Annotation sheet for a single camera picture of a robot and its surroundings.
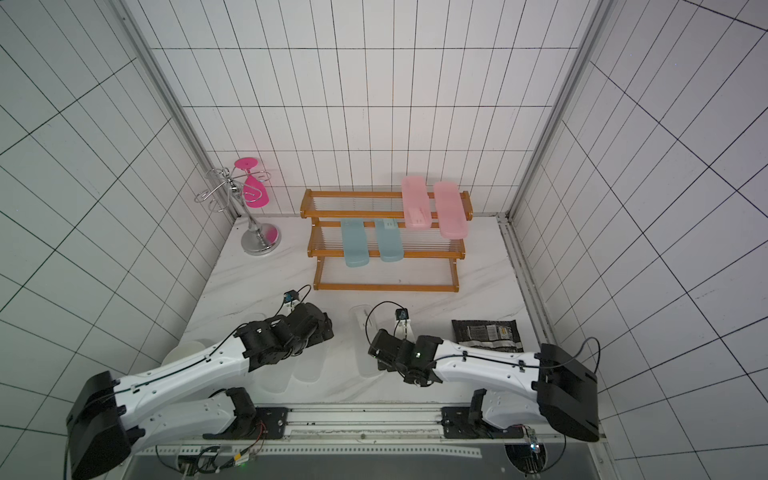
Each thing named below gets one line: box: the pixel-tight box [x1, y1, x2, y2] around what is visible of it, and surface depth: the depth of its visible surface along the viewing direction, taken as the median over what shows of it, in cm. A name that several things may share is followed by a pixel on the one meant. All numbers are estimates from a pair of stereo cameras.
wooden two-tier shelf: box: [300, 188, 466, 292], surface depth 95 cm
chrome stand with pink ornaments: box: [194, 157, 282, 257], surface depth 106 cm
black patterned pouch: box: [452, 319, 524, 353], surface depth 89 cm
